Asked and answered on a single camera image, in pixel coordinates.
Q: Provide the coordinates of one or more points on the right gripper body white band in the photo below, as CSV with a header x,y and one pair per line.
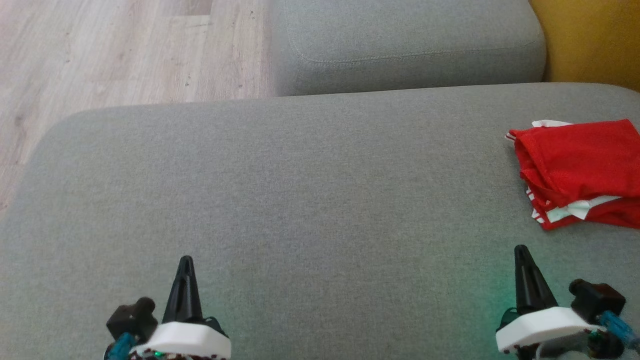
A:
x,y
545,325

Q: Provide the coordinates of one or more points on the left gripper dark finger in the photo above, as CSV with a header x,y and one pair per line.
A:
x,y
177,300
192,300

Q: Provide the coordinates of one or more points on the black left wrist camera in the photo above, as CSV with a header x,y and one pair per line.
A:
x,y
132,320

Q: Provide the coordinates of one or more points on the red shirt striped white cuffs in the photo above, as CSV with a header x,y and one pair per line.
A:
x,y
615,216

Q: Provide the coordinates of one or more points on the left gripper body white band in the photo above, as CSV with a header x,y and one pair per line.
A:
x,y
185,340

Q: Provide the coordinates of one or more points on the yellow sofa backrest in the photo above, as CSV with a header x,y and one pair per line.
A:
x,y
595,40

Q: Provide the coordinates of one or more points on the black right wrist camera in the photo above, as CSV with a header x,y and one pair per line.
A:
x,y
597,300

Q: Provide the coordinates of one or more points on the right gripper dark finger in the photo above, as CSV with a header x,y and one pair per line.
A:
x,y
522,290
540,295

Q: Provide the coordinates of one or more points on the grey sofa seat cushion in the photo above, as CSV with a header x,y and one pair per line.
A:
x,y
400,40

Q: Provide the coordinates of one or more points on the red shorts white trim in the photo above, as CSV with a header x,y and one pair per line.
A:
x,y
575,160

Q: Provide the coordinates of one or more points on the large grey sofa ottoman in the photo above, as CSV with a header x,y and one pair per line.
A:
x,y
300,175

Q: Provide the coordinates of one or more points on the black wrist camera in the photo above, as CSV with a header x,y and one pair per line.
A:
x,y
597,300
132,320

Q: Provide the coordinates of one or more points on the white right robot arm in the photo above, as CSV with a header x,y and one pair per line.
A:
x,y
565,352

